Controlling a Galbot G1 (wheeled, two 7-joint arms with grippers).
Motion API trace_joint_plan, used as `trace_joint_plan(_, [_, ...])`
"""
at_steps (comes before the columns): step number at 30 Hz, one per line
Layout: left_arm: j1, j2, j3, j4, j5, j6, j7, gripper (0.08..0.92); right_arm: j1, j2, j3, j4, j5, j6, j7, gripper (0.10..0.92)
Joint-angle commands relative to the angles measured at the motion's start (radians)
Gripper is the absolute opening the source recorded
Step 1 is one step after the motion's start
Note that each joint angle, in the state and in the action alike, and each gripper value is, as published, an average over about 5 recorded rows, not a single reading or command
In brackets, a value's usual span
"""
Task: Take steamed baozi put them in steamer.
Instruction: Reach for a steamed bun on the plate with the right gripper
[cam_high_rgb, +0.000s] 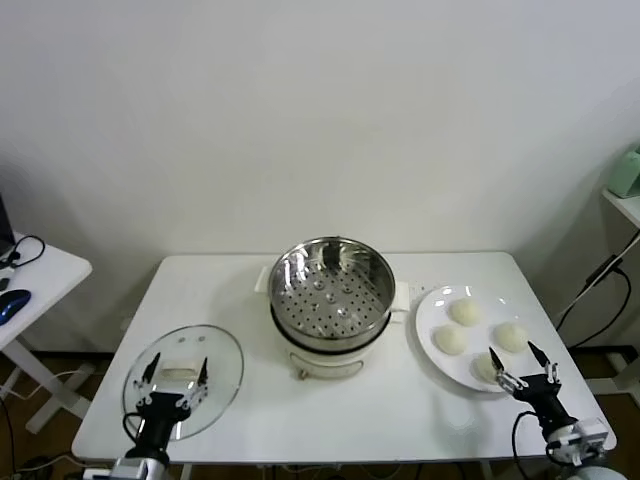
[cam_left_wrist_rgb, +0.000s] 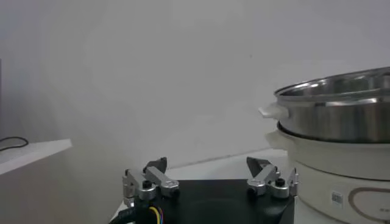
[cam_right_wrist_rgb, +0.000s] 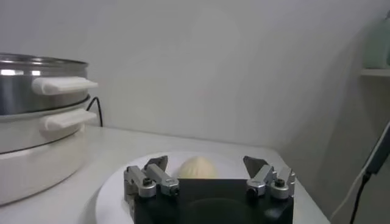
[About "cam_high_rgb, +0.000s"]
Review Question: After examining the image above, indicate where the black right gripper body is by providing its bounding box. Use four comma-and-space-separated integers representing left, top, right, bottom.
513, 374, 577, 434

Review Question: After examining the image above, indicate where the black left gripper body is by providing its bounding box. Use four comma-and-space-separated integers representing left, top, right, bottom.
130, 392, 192, 458

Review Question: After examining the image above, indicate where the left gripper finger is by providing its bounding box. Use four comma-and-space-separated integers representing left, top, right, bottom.
133, 352, 162, 409
180, 355, 210, 410

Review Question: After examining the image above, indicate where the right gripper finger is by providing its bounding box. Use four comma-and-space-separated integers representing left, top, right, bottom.
488, 347, 529, 397
527, 341, 562, 386

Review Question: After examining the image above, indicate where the white steamed baozi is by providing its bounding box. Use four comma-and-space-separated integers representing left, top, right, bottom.
472, 352, 506, 385
448, 298, 484, 329
432, 324, 470, 357
492, 321, 529, 355

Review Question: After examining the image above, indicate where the stainless steel steamer basket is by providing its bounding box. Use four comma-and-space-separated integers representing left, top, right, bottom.
254, 236, 412, 351

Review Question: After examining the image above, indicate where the glass pot lid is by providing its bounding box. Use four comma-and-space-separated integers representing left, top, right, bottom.
122, 323, 246, 442

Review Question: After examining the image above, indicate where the white round plate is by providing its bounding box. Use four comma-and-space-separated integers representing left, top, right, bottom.
413, 284, 539, 394

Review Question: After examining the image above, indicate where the white electric cooker base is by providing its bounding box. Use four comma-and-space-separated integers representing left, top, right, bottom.
270, 294, 411, 381

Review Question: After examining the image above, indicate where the white side desk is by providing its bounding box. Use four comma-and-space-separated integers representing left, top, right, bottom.
0, 230, 94, 435

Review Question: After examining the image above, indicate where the blue computer mouse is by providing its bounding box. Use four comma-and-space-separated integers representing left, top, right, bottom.
0, 288, 32, 324

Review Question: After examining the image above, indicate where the pale green box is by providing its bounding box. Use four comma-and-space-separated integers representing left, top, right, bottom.
610, 142, 640, 199

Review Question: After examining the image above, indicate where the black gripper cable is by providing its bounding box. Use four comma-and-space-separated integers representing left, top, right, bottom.
122, 412, 147, 457
511, 409, 551, 480

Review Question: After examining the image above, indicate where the white floor cable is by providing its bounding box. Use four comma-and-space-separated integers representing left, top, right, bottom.
0, 367, 96, 401

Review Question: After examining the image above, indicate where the black headset with cable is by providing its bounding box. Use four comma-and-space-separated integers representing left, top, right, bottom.
0, 234, 46, 271

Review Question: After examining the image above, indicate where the black monitor with cable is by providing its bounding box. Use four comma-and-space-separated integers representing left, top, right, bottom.
0, 192, 16, 256

